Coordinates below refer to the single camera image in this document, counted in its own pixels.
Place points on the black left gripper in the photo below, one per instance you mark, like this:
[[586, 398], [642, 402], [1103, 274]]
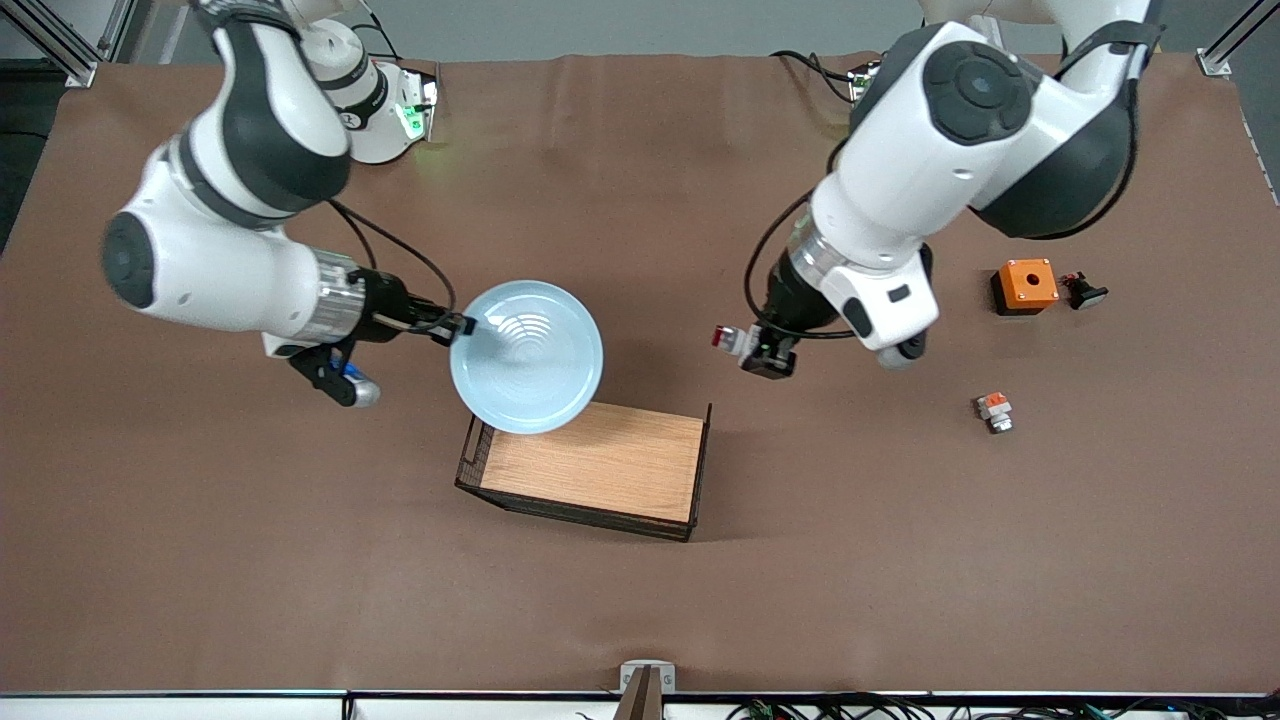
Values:
[[796, 297]]

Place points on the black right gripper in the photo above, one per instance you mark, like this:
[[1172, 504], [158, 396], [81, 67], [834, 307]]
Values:
[[385, 304]]

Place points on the light blue plate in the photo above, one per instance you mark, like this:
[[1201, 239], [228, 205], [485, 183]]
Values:
[[530, 360]]

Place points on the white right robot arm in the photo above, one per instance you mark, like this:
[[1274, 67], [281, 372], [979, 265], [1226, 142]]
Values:
[[230, 150]]

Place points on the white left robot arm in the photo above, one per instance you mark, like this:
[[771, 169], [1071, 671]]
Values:
[[930, 160]]

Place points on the white push button orange block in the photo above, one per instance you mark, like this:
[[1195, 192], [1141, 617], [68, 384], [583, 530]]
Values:
[[995, 412]]

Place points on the black square push button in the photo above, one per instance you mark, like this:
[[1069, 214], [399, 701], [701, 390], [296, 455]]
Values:
[[1085, 293]]

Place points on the brown table cover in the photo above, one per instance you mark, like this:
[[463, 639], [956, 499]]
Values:
[[300, 600]]

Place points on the brown tapered pole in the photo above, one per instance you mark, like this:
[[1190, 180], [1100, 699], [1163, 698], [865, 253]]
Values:
[[640, 702]]

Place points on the orange button enclosure box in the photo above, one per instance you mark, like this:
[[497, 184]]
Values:
[[1027, 283]]

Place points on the grey metal bracket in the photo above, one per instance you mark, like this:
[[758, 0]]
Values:
[[628, 672]]

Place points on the white table edge rail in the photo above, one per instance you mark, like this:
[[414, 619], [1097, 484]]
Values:
[[200, 708]]

